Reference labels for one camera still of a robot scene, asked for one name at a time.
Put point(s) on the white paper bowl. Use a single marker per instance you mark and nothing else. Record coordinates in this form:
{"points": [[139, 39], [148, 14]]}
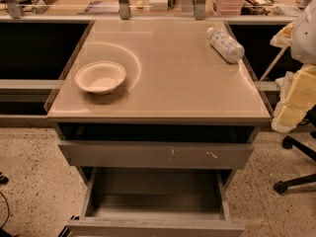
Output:
{"points": [[100, 77]]}

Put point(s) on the white stick with black tip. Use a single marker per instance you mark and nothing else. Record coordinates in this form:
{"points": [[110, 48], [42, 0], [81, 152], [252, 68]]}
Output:
{"points": [[272, 65]]}

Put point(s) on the closed grey top drawer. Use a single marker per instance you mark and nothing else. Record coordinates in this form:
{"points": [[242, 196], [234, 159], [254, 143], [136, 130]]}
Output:
{"points": [[137, 154]]}

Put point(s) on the grey drawer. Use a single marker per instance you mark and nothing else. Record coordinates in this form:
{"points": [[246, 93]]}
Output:
{"points": [[122, 202], [137, 154]]}

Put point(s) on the purple booklet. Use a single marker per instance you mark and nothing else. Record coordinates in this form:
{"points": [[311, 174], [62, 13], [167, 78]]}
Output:
{"points": [[102, 7]]}

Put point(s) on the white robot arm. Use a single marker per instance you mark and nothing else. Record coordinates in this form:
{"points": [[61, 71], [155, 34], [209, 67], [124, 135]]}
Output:
{"points": [[300, 36]]}

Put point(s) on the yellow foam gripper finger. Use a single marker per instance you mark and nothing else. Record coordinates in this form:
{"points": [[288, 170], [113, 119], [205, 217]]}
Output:
{"points": [[297, 97]]}

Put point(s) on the grey drawer cabinet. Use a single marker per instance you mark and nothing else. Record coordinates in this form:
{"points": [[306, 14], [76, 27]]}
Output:
{"points": [[177, 89]]}

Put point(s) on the clear plastic water bottle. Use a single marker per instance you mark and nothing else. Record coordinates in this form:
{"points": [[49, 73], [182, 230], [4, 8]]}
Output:
{"points": [[228, 47]]}

